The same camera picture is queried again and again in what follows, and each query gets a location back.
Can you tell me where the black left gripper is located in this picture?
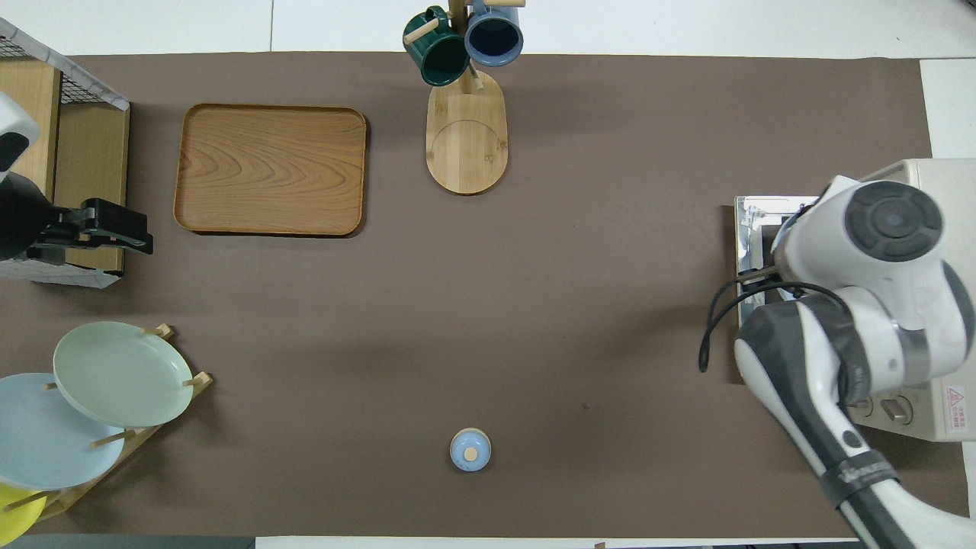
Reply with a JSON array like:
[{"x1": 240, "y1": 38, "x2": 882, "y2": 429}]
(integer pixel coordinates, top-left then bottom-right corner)
[{"x1": 0, "y1": 174, "x2": 155, "y2": 265}]

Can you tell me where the glass oven door with handle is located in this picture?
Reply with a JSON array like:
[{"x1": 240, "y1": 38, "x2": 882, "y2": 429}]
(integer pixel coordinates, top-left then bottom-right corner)
[{"x1": 734, "y1": 195, "x2": 823, "y2": 329}]

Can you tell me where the white toaster oven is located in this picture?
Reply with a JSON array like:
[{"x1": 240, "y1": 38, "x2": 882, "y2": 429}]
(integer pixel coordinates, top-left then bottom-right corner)
[{"x1": 839, "y1": 159, "x2": 976, "y2": 443}]

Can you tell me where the white grey patterned cloth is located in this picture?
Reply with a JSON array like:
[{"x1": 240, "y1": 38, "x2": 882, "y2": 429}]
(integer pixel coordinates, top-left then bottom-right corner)
[
  {"x1": 0, "y1": 19, "x2": 130, "y2": 111},
  {"x1": 0, "y1": 259, "x2": 123, "y2": 289}
]

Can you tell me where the pale green plate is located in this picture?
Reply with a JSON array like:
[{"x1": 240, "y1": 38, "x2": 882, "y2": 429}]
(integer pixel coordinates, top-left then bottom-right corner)
[{"x1": 53, "y1": 321, "x2": 194, "y2": 429}]

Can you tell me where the wooden serving tray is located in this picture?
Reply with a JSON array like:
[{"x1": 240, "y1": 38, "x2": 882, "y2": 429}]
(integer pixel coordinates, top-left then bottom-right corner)
[{"x1": 174, "y1": 104, "x2": 368, "y2": 237}]

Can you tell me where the wooden plate rack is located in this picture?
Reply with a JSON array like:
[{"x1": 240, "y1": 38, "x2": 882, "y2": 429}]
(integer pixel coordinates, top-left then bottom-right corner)
[{"x1": 8, "y1": 324, "x2": 214, "y2": 522}]

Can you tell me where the light blue racked plate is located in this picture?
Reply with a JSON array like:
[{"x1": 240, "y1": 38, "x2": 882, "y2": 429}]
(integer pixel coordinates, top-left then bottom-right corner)
[{"x1": 0, "y1": 373, "x2": 127, "y2": 491}]

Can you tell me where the yellow plate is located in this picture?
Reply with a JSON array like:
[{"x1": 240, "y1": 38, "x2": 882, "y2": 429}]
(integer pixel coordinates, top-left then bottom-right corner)
[{"x1": 0, "y1": 483, "x2": 48, "y2": 538}]

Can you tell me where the wooden mug tree stand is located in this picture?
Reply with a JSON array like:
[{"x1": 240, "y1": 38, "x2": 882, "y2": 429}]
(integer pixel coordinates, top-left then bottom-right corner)
[{"x1": 404, "y1": 0, "x2": 527, "y2": 195}]

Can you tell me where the dark green mug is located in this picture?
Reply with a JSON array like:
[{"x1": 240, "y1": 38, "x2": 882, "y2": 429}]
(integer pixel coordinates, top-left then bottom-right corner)
[{"x1": 403, "y1": 6, "x2": 471, "y2": 87}]

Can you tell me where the blue mug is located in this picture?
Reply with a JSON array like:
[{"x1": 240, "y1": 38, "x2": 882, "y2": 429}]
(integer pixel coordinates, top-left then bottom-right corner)
[{"x1": 464, "y1": 0, "x2": 525, "y2": 67}]

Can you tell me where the brown table mat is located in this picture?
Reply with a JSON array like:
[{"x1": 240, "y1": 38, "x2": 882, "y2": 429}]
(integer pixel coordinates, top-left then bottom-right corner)
[{"x1": 0, "y1": 52, "x2": 971, "y2": 538}]

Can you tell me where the wooden shelf with wire frame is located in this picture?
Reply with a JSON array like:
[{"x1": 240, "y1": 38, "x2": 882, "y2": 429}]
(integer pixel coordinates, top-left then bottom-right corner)
[{"x1": 0, "y1": 46, "x2": 130, "y2": 275}]

